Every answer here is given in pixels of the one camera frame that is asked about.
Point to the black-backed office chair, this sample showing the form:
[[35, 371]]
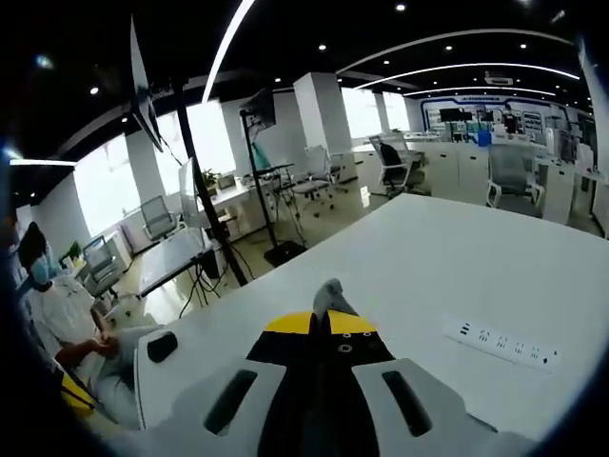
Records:
[[397, 164]]

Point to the white table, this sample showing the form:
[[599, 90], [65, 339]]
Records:
[[452, 262]]

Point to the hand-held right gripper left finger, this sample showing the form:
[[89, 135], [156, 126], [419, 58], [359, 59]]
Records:
[[295, 352]]

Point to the ceiling air conditioner vent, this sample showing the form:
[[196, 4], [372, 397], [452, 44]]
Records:
[[498, 78]]

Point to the large flat monitor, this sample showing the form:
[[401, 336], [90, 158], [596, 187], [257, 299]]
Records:
[[145, 100]]

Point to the black monitor stand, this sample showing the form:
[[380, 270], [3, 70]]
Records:
[[261, 190], [202, 190]]

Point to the white low cabinet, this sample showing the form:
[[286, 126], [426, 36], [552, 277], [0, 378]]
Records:
[[459, 169]]

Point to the black oval table grommet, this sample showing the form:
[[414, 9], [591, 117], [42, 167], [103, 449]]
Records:
[[162, 346]]

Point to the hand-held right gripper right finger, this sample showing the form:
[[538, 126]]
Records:
[[361, 352]]

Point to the white power strip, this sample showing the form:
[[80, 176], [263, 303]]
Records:
[[499, 343]]

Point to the grey mesh office chair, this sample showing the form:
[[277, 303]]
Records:
[[514, 176]]

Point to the white office chair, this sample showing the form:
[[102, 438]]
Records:
[[316, 176]]

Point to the grey towel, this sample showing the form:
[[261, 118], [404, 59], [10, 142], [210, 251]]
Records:
[[333, 295]]

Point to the glass top desk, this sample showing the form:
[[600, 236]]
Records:
[[176, 259]]

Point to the small black monitor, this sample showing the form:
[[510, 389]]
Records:
[[261, 107]]

